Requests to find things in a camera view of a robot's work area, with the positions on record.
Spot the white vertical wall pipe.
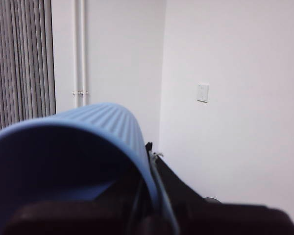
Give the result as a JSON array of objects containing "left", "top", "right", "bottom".
[
  {"left": 82, "top": 0, "right": 89, "bottom": 107},
  {"left": 73, "top": 0, "right": 80, "bottom": 110}
]

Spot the white wall socket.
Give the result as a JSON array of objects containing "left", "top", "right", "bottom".
[{"left": 196, "top": 83, "right": 210, "bottom": 104}]

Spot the blue ribbed cup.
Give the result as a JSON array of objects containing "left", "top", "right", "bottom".
[{"left": 0, "top": 102, "right": 161, "bottom": 235}]

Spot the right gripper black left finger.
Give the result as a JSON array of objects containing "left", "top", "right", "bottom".
[{"left": 3, "top": 171, "right": 150, "bottom": 235}]

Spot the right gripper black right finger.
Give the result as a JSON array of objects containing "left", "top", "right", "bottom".
[{"left": 145, "top": 141, "right": 294, "bottom": 235}]

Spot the grey vertical window blind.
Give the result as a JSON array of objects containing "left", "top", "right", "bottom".
[{"left": 0, "top": 0, "right": 56, "bottom": 136}]

